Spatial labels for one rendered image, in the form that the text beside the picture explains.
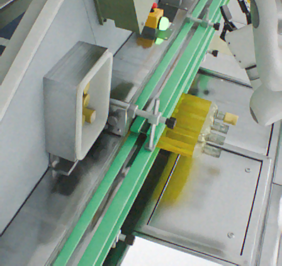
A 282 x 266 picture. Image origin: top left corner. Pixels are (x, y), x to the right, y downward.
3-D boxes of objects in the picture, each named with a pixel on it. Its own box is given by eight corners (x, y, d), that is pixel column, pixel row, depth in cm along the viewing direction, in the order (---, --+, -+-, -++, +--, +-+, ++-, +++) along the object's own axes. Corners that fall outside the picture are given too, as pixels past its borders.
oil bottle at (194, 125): (138, 128, 139) (205, 149, 135) (140, 114, 135) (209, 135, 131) (145, 117, 143) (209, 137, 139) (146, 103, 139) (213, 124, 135)
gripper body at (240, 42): (270, 65, 104) (253, 22, 103) (237, 77, 111) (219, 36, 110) (281, 58, 109) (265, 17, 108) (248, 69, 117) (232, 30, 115)
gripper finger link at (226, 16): (231, 29, 109) (221, 5, 109) (221, 34, 112) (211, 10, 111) (236, 28, 112) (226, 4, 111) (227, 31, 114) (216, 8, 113)
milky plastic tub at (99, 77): (47, 153, 107) (79, 165, 105) (44, 77, 92) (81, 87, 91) (78, 112, 120) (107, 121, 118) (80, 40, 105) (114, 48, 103)
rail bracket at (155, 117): (123, 144, 123) (167, 158, 120) (128, 94, 112) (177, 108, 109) (127, 137, 125) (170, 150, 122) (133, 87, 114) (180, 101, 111)
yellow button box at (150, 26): (133, 30, 148) (155, 35, 147) (136, 11, 143) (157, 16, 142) (140, 22, 153) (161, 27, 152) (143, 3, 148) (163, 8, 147)
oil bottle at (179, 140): (131, 140, 135) (201, 162, 130) (133, 125, 131) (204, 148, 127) (138, 128, 139) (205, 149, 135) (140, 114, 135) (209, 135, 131)
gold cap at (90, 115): (90, 115, 111) (75, 110, 112) (90, 126, 114) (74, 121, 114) (96, 107, 114) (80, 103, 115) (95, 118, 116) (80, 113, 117)
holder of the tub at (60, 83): (47, 167, 110) (75, 178, 109) (43, 76, 93) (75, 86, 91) (76, 127, 123) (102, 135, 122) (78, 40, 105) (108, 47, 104)
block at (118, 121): (99, 131, 123) (123, 138, 121) (101, 103, 117) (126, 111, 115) (104, 123, 125) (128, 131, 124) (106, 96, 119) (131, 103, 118)
